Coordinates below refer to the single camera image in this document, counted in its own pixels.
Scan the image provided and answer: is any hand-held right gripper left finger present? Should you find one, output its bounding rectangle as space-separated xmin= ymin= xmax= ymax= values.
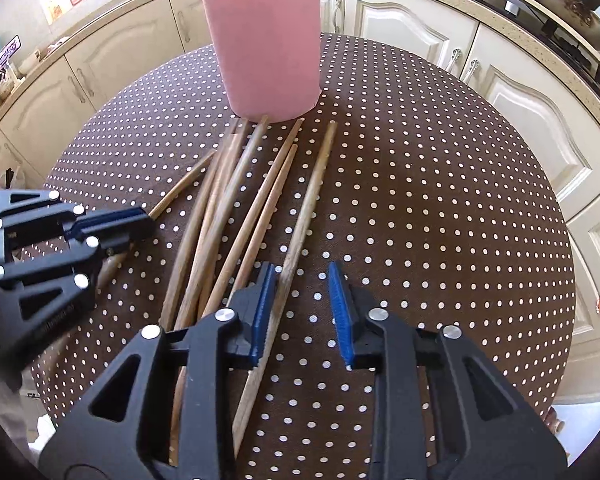
xmin=40 ymin=262 xmax=277 ymax=480

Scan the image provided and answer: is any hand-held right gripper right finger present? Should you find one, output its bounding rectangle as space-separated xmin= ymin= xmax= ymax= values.
xmin=328 ymin=261 xmax=569 ymax=480

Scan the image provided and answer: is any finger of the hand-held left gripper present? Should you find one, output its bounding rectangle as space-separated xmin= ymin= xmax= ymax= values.
xmin=0 ymin=232 xmax=153 ymax=366
xmin=0 ymin=189 xmax=157 ymax=248

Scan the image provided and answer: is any long wooden chopstick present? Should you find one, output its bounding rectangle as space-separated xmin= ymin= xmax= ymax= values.
xmin=96 ymin=150 xmax=217 ymax=288
xmin=231 ymin=120 xmax=338 ymax=457

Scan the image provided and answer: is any bunch of wooden chopsticks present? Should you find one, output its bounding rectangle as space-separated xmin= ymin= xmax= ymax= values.
xmin=159 ymin=116 xmax=303 ymax=466

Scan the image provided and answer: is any pink cup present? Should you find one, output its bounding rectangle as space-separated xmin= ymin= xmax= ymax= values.
xmin=201 ymin=0 xmax=323 ymax=124

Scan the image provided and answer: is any clear plastic bag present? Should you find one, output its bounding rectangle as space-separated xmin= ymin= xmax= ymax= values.
xmin=0 ymin=162 xmax=28 ymax=191

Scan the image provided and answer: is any brown polka dot tablecloth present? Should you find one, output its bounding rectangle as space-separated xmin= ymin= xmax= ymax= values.
xmin=22 ymin=34 xmax=581 ymax=480

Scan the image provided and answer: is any phone on white stand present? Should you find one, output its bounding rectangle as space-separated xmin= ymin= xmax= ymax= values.
xmin=0 ymin=35 xmax=21 ymax=70

